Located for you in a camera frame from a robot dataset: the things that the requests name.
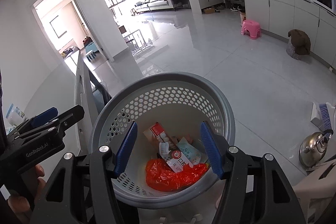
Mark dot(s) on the teal small stool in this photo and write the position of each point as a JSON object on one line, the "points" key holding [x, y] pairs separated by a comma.
{"points": [[90, 52]]}

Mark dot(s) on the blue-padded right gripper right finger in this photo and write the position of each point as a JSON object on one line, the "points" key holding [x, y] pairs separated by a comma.
{"points": [[215, 147]]}

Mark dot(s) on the grey sofa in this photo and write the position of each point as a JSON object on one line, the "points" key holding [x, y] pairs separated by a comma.
{"points": [[154, 5]]}

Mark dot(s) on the light blue plastic pouch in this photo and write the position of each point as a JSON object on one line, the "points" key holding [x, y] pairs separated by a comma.
{"points": [[192, 154]]}

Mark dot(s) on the white jar blue lid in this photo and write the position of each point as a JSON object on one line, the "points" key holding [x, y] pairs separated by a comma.
{"points": [[15, 116]]}

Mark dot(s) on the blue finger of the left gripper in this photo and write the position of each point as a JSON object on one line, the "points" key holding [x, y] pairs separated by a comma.
{"points": [[44, 117]]}

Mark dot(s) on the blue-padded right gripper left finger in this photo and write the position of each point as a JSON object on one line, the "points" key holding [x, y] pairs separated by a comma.
{"points": [[121, 158]]}

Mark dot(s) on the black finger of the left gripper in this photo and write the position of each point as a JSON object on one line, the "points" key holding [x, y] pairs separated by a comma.
{"points": [[67, 119]]}

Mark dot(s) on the grey perforated trash basket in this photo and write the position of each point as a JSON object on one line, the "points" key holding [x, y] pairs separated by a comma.
{"points": [[166, 107]]}

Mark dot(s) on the steel kettle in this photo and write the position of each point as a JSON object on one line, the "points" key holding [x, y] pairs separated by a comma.
{"points": [[313, 148]]}

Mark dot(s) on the white cabinet counter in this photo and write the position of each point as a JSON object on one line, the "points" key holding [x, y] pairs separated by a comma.
{"points": [[278, 17]]}

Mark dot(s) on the red plastic bag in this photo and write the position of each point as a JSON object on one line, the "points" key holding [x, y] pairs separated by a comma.
{"points": [[161, 177]]}

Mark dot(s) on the long red cardboard box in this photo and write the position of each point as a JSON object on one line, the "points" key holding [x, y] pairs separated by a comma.
{"points": [[167, 149]]}

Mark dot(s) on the person's left hand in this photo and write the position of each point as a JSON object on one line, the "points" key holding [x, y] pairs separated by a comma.
{"points": [[19, 203]]}

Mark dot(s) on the pink plastic stool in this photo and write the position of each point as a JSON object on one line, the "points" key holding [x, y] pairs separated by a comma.
{"points": [[252, 28]]}

